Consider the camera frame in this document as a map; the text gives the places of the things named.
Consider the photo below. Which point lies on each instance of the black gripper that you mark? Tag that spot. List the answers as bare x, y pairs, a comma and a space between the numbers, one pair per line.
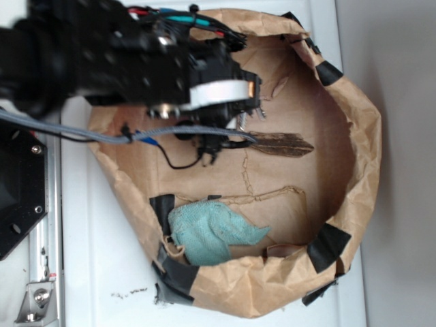
221, 95

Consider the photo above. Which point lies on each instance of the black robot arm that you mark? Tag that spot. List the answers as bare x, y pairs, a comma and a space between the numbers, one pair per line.
174, 63

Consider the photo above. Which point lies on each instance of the dark wood bark piece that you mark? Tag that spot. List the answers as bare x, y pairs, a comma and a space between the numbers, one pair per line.
281, 144

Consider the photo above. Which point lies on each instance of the teal knitted cloth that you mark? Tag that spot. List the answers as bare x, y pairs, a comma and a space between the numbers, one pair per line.
207, 230

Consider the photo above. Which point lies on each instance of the brown paper bag bin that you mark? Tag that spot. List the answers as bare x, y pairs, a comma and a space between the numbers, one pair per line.
317, 206

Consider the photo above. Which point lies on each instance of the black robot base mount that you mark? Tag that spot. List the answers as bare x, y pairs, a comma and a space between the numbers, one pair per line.
23, 185

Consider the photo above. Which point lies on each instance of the aluminium frame rail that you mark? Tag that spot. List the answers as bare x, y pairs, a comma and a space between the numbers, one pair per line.
43, 301

